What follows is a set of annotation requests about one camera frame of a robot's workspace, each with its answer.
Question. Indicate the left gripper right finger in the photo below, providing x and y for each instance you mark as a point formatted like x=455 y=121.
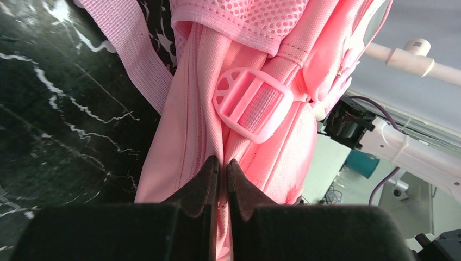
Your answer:
x=265 y=230

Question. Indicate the pink student backpack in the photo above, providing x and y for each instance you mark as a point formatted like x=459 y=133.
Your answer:
x=253 y=79

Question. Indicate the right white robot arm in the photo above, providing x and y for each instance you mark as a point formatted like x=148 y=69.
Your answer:
x=360 y=123

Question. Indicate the white PVC pipe frame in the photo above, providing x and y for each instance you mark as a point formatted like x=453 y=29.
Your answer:
x=413 y=59

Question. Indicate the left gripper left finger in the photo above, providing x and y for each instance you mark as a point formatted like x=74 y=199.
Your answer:
x=182 y=227

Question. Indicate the teal object off table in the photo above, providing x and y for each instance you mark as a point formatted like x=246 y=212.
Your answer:
x=362 y=163

